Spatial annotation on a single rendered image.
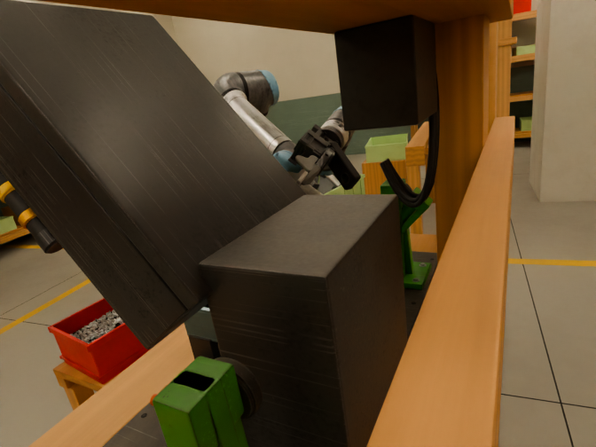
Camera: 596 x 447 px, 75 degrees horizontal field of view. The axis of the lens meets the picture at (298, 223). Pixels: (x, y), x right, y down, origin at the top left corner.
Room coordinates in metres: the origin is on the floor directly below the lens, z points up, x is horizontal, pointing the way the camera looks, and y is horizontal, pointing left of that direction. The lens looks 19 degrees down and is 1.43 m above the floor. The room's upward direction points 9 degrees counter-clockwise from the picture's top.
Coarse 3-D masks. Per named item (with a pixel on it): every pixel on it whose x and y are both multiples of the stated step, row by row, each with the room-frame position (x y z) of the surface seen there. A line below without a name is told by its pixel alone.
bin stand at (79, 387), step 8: (56, 368) 0.93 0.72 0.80; (64, 368) 0.92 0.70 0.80; (72, 368) 0.92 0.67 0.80; (56, 376) 0.93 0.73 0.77; (64, 376) 0.90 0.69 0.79; (72, 376) 0.88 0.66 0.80; (80, 376) 0.88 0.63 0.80; (88, 376) 0.87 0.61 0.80; (64, 384) 0.91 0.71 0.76; (72, 384) 0.92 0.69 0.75; (80, 384) 0.87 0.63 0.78; (88, 384) 0.85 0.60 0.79; (96, 384) 0.83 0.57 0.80; (104, 384) 0.83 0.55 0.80; (72, 392) 0.91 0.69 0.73; (80, 392) 0.92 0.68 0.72; (88, 392) 0.94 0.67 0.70; (72, 400) 0.92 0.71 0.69; (80, 400) 0.91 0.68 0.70
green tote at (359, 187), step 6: (360, 174) 2.02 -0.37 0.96; (318, 180) 2.19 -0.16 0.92; (360, 180) 1.97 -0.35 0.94; (354, 186) 1.92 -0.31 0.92; (360, 186) 1.97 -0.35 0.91; (330, 192) 1.75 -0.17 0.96; (336, 192) 1.80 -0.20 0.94; (342, 192) 1.84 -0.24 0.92; (348, 192) 1.88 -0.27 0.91; (354, 192) 1.92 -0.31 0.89; (360, 192) 1.97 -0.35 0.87
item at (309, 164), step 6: (300, 156) 0.84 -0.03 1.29; (312, 156) 0.86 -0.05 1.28; (300, 162) 0.82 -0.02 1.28; (306, 162) 0.83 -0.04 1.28; (312, 162) 0.84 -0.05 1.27; (306, 168) 0.81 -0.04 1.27; (312, 168) 0.81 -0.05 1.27; (318, 168) 0.82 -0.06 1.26; (312, 174) 0.80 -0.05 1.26; (306, 180) 0.79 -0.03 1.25; (312, 180) 0.80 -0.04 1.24
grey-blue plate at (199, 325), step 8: (200, 312) 0.70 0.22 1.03; (208, 312) 0.69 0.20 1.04; (192, 320) 0.71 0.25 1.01; (200, 320) 0.70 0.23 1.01; (208, 320) 0.69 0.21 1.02; (192, 328) 0.72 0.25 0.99; (200, 328) 0.71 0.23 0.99; (208, 328) 0.69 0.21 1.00; (192, 336) 0.72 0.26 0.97; (200, 336) 0.71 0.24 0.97; (208, 336) 0.70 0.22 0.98; (192, 344) 0.72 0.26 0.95; (200, 344) 0.70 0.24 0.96; (208, 344) 0.69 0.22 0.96; (216, 344) 0.71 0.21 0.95; (192, 352) 0.72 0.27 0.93; (200, 352) 0.71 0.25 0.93; (208, 352) 0.70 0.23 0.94; (216, 352) 0.70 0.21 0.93
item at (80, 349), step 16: (96, 304) 1.05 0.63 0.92; (64, 320) 0.98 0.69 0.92; (80, 320) 1.01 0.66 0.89; (96, 320) 1.03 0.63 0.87; (112, 320) 0.99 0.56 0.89; (64, 336) 0.90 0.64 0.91; (80, 336) 0.94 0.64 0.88; (96, 336) 0.92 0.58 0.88; (112, 336) 0.87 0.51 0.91; (128, 336) 0.90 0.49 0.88; (64, 352) 0.94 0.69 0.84; (80, 352) 0.87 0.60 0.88; (96, 352) 0.84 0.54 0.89; (112, 352) 0.86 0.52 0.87; (128, 352) 0.89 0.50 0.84; (144, 352) 0.93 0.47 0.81; (80, 368) 0.88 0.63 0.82; (96, 368) 0.83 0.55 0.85; (112, 368) 0.85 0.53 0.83
